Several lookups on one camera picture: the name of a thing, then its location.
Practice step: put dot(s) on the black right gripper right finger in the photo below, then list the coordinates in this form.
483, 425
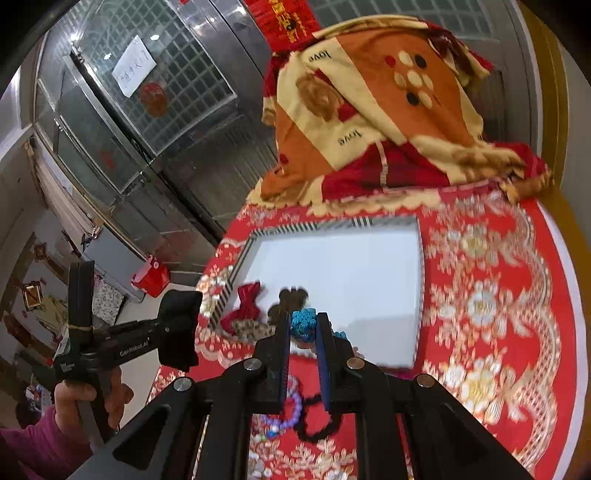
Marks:
351, 385

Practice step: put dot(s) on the metal glass door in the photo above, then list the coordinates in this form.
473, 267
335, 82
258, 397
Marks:
168, 169

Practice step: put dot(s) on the red plastic bag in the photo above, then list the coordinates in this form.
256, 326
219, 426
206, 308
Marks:
151, 278

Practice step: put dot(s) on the dark red velvet bow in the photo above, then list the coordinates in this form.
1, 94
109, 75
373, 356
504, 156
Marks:
247, 309

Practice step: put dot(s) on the striped white jewelry tray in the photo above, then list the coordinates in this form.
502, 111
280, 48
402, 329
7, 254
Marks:
366, 273

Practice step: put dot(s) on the orange red love blanket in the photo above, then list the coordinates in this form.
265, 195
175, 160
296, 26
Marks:
370, 109

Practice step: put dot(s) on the red paper door banner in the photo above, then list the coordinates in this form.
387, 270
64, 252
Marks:
286, 24

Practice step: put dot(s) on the red gold floral tablecloth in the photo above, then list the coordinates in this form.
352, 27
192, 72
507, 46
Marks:
503, 330

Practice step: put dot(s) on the purple sleeve forearm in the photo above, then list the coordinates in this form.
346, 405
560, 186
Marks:
41, 451

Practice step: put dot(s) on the white paper door notice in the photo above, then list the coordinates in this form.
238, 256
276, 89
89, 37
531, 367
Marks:
133, 67

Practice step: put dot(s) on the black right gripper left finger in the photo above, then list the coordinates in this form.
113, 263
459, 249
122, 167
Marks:
257, 385

